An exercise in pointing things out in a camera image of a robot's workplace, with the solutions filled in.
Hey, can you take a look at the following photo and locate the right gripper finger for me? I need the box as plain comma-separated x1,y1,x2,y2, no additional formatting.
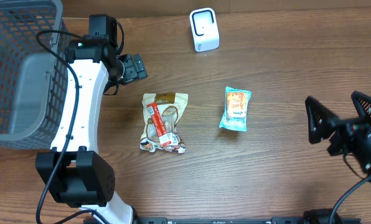
305,96,340,144
351,91,371,121

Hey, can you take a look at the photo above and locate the beige snack pouch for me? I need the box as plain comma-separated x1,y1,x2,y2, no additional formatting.
139,92,189,154

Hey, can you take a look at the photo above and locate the red snack bar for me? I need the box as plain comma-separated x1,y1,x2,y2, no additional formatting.
147,102,172,147

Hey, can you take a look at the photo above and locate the teal orange snack packet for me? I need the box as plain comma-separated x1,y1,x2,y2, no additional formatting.
219,86,252,132

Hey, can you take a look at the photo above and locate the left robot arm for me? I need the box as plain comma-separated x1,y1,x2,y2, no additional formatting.
35,14,148,224

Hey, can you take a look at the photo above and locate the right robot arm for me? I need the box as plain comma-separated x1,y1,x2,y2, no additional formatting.
301,91,371,223

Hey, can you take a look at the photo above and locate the white barcode scanner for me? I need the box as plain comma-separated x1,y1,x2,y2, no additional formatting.
189,7,220,52

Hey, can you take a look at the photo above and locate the grey plastic mesh basket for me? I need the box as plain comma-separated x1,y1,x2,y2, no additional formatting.
0,0,70,149

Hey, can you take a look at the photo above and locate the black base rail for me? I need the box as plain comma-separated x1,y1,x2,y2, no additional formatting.
83,216,362,224

